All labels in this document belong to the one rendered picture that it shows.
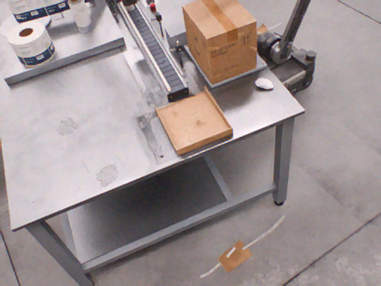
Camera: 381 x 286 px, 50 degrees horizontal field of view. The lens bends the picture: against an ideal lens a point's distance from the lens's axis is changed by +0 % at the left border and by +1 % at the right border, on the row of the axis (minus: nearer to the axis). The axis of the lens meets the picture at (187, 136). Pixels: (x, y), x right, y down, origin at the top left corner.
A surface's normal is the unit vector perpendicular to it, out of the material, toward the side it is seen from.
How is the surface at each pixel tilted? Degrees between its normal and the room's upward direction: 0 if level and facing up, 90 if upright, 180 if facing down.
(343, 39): 0
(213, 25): 0
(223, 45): 90
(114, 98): 0
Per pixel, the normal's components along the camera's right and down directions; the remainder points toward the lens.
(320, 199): -0.13, -0.63
